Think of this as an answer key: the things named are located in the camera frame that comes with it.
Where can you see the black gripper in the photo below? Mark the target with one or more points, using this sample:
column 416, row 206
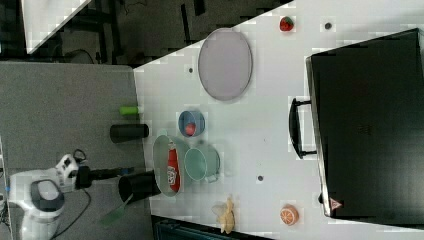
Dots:
column 86, row 176

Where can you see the red ketchup bottle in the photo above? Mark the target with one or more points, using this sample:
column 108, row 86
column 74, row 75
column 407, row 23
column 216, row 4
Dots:
column 173, row 168

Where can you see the black toaster oven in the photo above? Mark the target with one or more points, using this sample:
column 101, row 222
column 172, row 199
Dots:
column 367, row 102

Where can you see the black utensil cup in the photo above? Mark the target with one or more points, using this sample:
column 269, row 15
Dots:
column 138, row 185

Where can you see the black cylinder cup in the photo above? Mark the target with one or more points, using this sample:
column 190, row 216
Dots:
column 127, row 132

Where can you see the grey round plate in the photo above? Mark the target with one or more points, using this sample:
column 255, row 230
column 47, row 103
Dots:
column 225, row 64

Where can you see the green oval strainer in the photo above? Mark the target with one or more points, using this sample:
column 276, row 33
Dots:
column 160, row 157

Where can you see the green spatula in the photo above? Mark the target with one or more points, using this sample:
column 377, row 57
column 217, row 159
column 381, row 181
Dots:
column 116, row 214

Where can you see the blue metal frame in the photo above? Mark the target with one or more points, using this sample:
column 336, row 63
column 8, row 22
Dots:
column 171, row 229

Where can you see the blue bowl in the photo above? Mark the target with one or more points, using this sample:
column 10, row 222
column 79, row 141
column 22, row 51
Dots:
column 192, row 116

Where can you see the orange slice toy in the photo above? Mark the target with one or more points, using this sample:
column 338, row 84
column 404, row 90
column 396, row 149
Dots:
column 289, row 215

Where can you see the green mug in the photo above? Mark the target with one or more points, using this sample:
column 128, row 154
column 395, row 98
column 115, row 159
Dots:
column 202, row 163

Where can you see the red strawberry in bowl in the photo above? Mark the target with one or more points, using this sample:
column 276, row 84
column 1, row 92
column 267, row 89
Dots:
column 190, row 129

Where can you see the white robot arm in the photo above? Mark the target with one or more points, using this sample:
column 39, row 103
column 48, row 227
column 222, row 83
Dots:
column 40, row 193

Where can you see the red strawberry toy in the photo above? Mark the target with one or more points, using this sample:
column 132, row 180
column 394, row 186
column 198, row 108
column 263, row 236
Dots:
column 286, row 24

